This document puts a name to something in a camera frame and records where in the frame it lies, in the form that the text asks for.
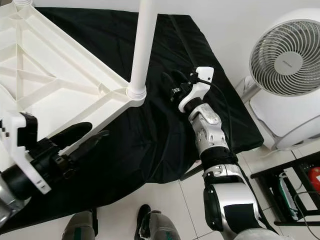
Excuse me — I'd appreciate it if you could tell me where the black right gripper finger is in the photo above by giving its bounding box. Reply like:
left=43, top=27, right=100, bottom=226
left=161, top=72, right=177, bottom=96
left=172, top=70, right=192, bottom=90

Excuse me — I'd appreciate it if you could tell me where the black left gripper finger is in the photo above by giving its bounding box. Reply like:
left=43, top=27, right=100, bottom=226
left=53, top=121, right=93, bottom=148
left=68, top=130, right=111, bottom=163

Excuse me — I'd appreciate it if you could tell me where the white plastic table top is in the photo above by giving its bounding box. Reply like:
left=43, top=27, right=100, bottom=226
left=0, top=2, right=148, bottom=146

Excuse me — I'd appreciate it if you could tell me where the black tablecloth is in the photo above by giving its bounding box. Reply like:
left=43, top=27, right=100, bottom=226
left=0, top=6, right=266, bottom=233

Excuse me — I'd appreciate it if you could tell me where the grey left robot foot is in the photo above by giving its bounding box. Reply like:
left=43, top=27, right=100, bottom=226
left=62, top=211, right=98, bottom=240

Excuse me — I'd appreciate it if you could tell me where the grey robot foot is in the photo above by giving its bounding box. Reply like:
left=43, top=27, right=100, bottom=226
left=62, top=211, right=98, bottom=240
left=134, top=204, right=181, bottom=240

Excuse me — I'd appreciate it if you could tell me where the white floor fan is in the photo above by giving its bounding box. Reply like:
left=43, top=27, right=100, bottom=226
left=237, top=7, right=320, bottom=151

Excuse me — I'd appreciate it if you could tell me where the grey right robot foot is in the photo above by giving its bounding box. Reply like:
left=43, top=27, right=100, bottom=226
left=134, top=204, right=181, bottom=240

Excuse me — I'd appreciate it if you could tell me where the green white appliance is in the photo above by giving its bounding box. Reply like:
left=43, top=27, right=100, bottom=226
left=275, top=172, right=301, bottom=221

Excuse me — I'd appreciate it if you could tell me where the red round object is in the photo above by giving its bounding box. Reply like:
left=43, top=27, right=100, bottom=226
left=307, top=167, right=320, bottom=193

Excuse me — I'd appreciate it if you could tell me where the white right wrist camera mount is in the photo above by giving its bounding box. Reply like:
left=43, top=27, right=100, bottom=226
left=177, top=66, right=215, bottom=113

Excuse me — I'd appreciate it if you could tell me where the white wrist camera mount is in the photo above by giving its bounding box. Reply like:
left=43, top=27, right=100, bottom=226
left=2, top=111, right=53, bottom=195
left=177, top=66, right=215, bottom=113

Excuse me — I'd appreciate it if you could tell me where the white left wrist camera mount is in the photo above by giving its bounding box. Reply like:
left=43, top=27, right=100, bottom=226
left=2, top=111, right=53, bottom=195

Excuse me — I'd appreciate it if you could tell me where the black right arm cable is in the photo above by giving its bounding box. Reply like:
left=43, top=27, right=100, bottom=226
left=202, top=79, right=238, bottom=156

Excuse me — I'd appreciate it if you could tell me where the dark metal table frame bar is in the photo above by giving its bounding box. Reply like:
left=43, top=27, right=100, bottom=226
left=180, top=165, right=203, bottom=181

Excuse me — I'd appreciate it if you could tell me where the black metal furniture frame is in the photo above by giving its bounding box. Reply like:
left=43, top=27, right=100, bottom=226
left=250, top=152, right=320, bottom=228

